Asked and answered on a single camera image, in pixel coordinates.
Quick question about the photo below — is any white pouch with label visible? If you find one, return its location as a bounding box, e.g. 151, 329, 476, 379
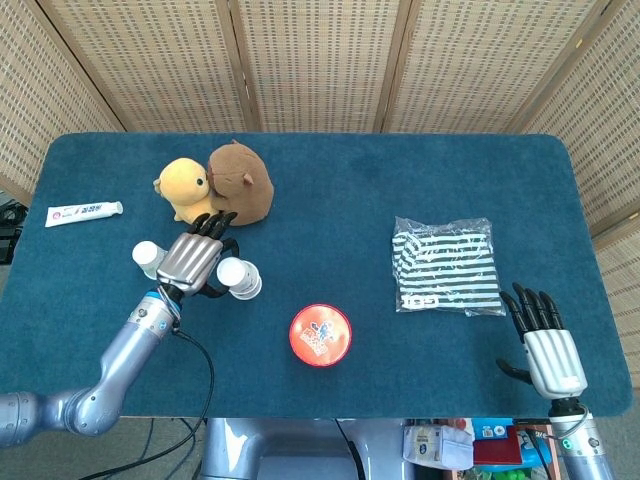
402, 424, 475, 471

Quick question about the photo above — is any woven rattan screen panel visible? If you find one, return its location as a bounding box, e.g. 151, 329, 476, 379
379, 0, 619, 135
0, 0, 126, 206
217, 0, 414, 134
519, 0, 640, 361
37, 0, 264, 134

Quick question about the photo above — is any blue printed box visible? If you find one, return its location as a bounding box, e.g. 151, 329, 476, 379
472, 418, 516, 441

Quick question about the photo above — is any green plastic toy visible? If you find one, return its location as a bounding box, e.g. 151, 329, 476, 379
469, 463, 547, 480

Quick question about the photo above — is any silver-blue robot torso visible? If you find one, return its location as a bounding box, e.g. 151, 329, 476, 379
199, 417, 416, 480

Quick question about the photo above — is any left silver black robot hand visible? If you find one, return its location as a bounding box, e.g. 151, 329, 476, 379
155, 211, 241, 301

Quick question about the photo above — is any striped shirt in plastic bag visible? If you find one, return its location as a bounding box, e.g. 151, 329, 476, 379
390, 215, 506, 318

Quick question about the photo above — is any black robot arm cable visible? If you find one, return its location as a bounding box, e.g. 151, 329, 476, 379
64, 327, 216, 480

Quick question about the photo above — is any yellow plush animal toy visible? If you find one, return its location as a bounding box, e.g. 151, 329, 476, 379
152, 157, 224, 225

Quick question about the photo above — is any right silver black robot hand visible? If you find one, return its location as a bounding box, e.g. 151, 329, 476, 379
495, 282, 589, 400

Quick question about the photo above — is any dark red book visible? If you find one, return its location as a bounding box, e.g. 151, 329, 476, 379
472, 426, 524, 466

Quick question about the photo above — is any white toothpaste tube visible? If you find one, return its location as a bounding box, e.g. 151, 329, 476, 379
44, 200, 125, 229

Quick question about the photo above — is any black equipment on floor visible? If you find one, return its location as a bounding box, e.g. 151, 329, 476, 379
0, 197, 26, 266

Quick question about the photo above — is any blue felt table cover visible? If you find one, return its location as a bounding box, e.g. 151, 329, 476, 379
0, 132, 635, 420

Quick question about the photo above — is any brown plush animal toy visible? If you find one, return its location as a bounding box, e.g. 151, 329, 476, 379
207, 139, 276, 227

